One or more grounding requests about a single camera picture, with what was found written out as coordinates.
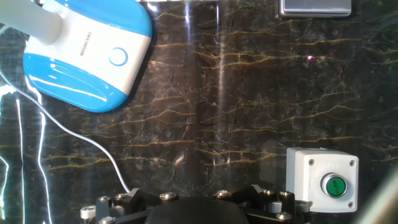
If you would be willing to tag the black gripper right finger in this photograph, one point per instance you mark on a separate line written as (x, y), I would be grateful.
(273, 205)

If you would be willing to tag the blue and white desk lamp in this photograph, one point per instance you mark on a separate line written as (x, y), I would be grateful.
(84, 53)

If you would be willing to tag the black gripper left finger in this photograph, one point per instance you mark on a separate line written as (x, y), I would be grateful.
(124, 202)

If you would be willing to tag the black marble pattern mat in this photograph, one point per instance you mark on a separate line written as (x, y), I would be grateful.
(217, 93)

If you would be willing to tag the silver digital scale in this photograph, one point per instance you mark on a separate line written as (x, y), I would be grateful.
(314, 7)

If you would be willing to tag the grey box with green button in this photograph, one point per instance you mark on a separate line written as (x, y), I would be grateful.
(311, 174)

